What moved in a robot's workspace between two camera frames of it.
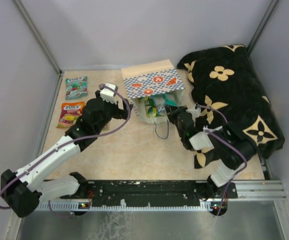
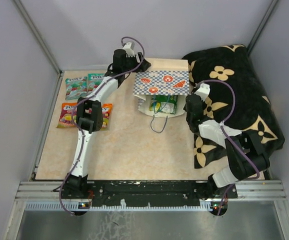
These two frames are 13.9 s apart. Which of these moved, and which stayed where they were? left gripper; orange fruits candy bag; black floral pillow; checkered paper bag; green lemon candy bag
Moved: checkered paper bag; left gripper; green lemon candy bag
Stayed: black floral pillow; orange fruits candy bag
